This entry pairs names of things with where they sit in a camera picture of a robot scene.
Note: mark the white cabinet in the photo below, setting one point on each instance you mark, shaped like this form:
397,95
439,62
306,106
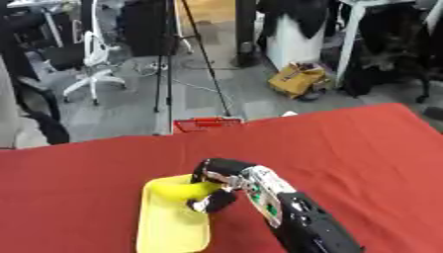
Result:
294,42

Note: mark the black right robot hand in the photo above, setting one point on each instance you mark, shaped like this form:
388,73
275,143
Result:
222,168

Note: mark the white office chair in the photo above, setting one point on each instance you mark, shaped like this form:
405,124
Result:
95,62

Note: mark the yellow bag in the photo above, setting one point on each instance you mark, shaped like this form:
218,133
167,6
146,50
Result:
297,80

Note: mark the black office chair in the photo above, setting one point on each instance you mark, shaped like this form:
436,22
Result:
34,99

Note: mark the yellow plastic tray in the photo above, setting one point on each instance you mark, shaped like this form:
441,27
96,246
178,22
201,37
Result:
170,217

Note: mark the black tripod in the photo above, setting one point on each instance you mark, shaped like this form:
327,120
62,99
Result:
173,56

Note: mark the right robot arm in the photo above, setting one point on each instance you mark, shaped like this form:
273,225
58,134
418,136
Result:
300,210

